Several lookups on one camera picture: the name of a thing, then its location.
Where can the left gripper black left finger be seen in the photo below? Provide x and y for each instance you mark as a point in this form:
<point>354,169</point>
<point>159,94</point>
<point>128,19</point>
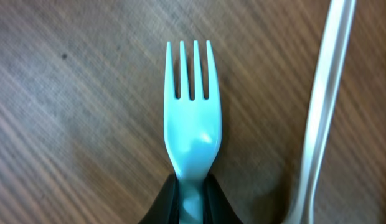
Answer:
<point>165,208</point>

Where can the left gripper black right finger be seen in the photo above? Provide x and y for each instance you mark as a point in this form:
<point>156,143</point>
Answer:
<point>217,209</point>

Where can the white plastic fork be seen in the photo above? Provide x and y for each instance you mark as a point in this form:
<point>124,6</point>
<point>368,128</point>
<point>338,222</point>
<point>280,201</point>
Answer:
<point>192,129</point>
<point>324,92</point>

